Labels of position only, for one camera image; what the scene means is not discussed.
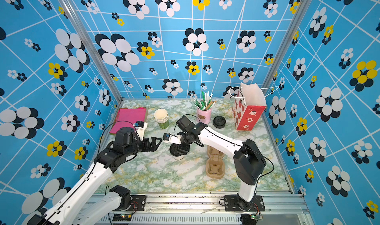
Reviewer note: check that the brown cardboard cup carrier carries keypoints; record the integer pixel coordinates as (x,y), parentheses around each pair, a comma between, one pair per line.
(215,166)

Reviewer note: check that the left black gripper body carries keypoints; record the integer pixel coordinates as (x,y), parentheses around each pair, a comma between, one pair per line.
(138,146)

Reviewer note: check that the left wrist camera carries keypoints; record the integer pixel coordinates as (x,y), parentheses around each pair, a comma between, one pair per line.
(140,128)

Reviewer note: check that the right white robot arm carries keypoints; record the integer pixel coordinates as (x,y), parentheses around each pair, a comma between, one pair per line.
(248,160)

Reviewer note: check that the pink straw holder cup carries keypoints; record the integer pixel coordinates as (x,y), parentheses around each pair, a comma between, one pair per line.
(204,115)

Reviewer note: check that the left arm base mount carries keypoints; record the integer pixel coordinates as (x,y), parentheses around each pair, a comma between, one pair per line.
(132,204)

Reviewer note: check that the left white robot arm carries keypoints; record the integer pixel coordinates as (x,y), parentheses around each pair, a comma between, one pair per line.
(67,210)

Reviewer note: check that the white paper cup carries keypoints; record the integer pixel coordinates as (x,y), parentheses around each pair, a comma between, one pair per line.
(178,158)

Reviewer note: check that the black cup lid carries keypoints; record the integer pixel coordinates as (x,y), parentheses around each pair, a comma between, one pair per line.
(178,150)

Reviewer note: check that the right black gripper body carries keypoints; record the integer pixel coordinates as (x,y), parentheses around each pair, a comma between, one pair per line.
(184,139)

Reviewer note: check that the red paper gift bag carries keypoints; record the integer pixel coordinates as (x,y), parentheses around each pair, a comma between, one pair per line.
(248,106)

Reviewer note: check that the black lid stack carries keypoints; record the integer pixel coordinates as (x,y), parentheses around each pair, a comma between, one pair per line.
(219,122)

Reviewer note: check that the pink napkin stack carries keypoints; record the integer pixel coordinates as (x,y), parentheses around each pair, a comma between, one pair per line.
(126,117)

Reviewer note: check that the stack of paper cups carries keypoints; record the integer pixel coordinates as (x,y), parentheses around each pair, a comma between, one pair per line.
(162,118)

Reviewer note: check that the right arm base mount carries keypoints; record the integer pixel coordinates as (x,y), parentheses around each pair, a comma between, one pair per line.
(233,203)

